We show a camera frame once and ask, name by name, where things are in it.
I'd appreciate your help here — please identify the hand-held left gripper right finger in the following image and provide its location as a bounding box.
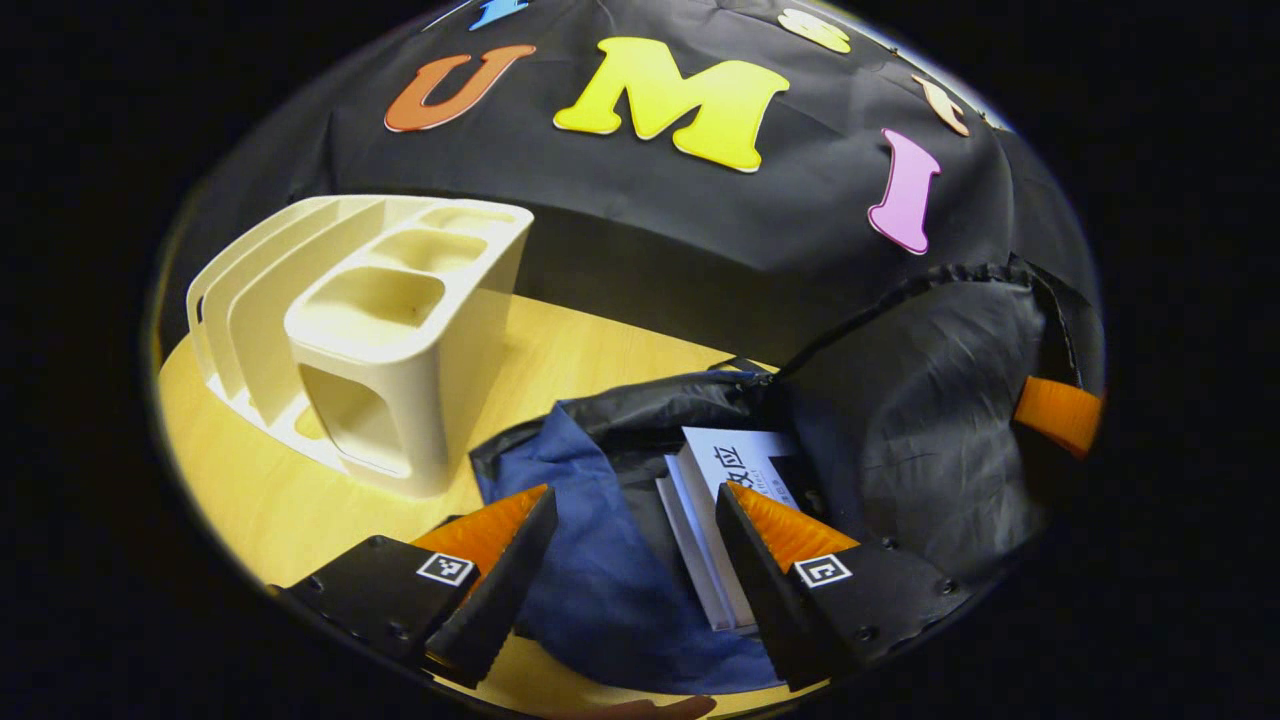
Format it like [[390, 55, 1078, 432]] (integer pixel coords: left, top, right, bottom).
[[714, 482, 973, 694]]

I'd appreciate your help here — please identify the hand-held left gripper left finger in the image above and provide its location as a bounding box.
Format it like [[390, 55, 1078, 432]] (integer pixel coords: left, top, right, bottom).
[[280, 484, 560, 691]]

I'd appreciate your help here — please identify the white book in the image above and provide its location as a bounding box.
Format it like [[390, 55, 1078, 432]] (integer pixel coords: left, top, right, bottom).
[[655, 468, 736, 633]]

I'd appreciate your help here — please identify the blue schoolbag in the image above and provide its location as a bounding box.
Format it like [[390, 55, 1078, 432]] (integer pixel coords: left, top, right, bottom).
[[468, 255, 1106, 696]]

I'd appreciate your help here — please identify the blue-grey book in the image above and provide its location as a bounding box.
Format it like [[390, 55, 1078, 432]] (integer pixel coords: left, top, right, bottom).
[[678, 427, 803, 631]]

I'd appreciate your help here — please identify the white plastic bookshelf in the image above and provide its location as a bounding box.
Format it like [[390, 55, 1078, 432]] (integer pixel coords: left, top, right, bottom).
[[186, 195, 536, 498]]

